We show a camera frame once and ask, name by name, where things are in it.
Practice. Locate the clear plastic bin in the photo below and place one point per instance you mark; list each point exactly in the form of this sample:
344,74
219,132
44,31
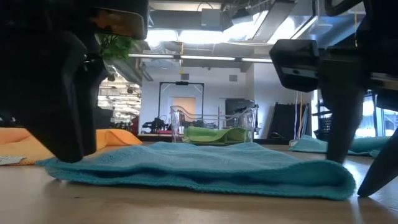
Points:
177,124

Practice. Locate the aqua microfiber towel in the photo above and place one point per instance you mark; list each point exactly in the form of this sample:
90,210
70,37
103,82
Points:
308,144

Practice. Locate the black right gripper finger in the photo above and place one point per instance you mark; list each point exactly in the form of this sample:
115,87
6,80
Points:
382,168
342,124

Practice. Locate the artificial green leafy plant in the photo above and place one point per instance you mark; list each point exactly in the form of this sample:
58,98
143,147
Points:
116,46

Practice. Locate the orange microfiber towel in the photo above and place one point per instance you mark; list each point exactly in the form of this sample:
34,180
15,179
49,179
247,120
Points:
118,137

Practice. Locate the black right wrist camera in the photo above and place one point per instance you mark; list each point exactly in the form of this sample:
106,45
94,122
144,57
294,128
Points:
295,62

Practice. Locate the blue microfiber towel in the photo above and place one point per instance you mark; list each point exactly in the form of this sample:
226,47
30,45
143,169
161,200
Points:
199,168

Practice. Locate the green microfiber towel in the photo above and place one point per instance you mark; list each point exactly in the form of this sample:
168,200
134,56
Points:
211,135

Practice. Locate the black gantry frame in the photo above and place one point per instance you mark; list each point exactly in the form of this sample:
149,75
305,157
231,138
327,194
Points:
159,102

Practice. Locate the long ceiling light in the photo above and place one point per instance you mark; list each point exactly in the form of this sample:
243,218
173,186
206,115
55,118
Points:
202,58

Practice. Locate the spare black robot arm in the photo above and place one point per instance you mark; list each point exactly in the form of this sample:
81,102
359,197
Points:
155,126

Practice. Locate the black cabinet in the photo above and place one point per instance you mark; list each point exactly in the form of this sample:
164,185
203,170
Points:
236,105

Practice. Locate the black folding screen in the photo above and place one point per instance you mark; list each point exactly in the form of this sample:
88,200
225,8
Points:
286,121

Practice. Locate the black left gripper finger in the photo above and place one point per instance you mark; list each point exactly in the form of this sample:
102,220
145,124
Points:
56,99
99,87

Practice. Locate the black aluminium table frame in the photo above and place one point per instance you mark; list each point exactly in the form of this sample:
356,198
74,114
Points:
149,138

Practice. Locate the tan door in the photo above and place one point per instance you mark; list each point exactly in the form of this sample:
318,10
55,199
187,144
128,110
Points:
186,107

